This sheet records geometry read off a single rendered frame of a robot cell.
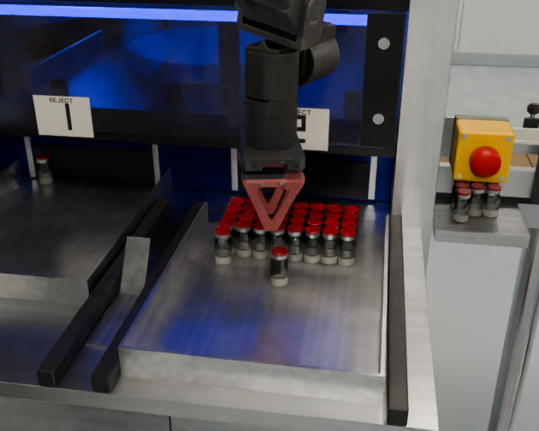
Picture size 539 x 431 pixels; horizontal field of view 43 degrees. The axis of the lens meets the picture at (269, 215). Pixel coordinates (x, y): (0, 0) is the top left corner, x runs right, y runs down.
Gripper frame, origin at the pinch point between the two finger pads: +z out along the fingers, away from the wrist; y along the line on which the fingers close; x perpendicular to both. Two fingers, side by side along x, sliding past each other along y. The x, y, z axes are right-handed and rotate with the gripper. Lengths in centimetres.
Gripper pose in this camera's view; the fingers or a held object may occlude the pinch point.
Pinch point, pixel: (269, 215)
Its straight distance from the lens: 79.3
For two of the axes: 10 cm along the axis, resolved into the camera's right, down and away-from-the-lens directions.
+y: -0.9, -4.5, 8.9
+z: -0.1, 8.9, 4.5
